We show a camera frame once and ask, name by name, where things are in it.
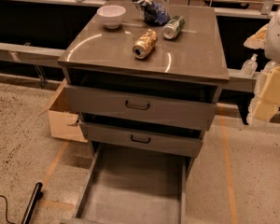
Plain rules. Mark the left clear plastic bottle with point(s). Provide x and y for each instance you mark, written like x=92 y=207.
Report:
x=249 y=67

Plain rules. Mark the cardboard box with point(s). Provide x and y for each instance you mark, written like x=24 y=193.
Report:
x=63 y=122

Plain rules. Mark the green soda can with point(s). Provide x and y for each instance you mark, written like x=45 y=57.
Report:
x=173 y=27

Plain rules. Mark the grey top drawer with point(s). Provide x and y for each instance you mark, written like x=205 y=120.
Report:
x=124 y=105

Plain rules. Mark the black pole on floor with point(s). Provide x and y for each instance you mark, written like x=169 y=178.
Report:
x=36 y=195

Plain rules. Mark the gold soda can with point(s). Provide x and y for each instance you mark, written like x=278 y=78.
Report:
x=144 y=44

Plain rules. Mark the grey metal shelf rail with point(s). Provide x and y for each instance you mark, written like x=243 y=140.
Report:
x=30 y=55

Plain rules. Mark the grey drawer cabinet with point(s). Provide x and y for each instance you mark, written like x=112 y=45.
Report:
x=190 y=67

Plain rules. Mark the grey middle drawer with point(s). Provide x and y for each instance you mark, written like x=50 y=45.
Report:
x=159 y=142

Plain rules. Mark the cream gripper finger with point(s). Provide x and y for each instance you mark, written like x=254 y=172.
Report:
x=266 y=101
x=257 y=40

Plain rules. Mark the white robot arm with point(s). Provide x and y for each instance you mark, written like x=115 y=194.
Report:
x=272 y=38

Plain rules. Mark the grey open bottom drawer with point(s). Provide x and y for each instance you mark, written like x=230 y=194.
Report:
x=132 y=186

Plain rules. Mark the blue chip bag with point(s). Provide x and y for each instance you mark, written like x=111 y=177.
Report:
x=153 y=12

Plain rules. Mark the white bowl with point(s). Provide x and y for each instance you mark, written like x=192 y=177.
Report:
x=111 y=16

